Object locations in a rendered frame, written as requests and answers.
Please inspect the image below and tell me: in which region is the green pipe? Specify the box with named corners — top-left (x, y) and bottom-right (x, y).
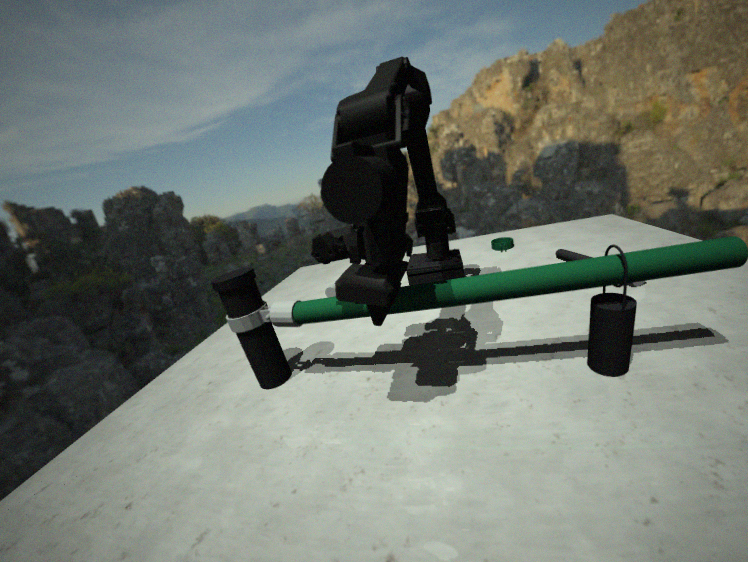
top-left (292, 236), bottom-right (748, 325)

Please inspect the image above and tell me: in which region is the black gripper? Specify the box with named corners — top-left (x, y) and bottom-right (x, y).
top-left (335, 208), bottom-right (413, 326)

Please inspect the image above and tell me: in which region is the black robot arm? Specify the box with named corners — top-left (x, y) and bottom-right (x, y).
top-left (311, 56), bottom-right (456, 264)

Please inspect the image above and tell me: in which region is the black post with cap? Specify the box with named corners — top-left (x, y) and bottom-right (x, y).
top-left (211, 267), bottom-right (292, 389)

